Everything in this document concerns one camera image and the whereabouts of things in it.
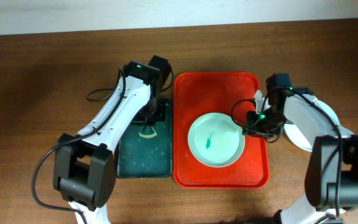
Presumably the yellow green sponge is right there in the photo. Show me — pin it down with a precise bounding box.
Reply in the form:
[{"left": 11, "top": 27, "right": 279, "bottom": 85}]
[{"left": 139, "top": 126, "right": 157, "bottom": 139}]

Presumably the light blue plate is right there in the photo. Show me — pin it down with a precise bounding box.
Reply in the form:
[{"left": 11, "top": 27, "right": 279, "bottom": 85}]
[{"left": 284, "top": 100, "right": 339, "bottom": 152}]

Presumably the pale green plate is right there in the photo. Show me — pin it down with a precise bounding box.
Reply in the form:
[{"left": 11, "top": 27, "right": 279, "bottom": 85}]
[{"left": 187, "top": 113, "right": 246, "bottom": 168}]

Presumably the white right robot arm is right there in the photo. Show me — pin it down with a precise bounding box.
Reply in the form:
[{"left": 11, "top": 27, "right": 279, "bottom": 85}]
[{"left": 242, "top": 73, "right": 358, "bottom": 223}]

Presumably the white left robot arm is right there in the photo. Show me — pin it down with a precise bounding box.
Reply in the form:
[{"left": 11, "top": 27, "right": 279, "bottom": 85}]
[{"left": 53, "top": 55, "right": 173, "bottom": 223}]

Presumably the dark green water basin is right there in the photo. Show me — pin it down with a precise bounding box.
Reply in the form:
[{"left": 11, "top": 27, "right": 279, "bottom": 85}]
[{"left": 115, "top": 99, "right": 173, "bottom": 179}]

